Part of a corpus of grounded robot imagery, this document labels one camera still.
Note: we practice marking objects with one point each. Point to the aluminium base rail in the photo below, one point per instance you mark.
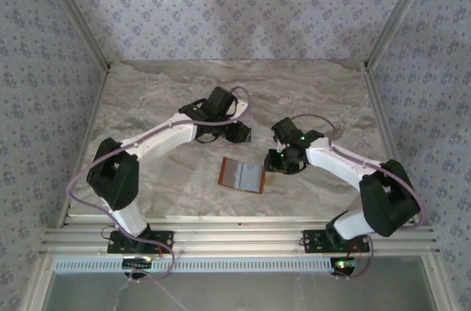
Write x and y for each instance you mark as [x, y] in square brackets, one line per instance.
[239, 237]

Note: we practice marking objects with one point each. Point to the aluminium side rail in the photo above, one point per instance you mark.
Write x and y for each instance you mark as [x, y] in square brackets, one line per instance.
[89, 123]
[384, 123]

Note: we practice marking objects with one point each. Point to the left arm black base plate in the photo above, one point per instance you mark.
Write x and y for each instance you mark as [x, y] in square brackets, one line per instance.
[163, 239]

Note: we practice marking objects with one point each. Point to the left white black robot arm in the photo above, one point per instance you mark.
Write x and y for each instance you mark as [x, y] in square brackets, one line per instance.
[158, 138]

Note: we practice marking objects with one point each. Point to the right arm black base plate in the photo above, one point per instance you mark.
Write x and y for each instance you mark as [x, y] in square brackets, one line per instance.
[311, 241]

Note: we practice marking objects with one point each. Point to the brown leather card holder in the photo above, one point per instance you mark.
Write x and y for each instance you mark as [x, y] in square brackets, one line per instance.
[232, 173]

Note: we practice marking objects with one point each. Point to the light blue credit card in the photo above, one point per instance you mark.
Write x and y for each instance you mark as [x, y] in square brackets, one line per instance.
[252, 178]

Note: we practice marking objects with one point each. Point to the aluminium corner post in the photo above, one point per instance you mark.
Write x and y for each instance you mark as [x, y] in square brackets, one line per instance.
[83, 20]
[392, 20]

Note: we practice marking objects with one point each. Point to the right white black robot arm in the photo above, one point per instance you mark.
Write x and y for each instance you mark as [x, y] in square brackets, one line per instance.
[331, 164]

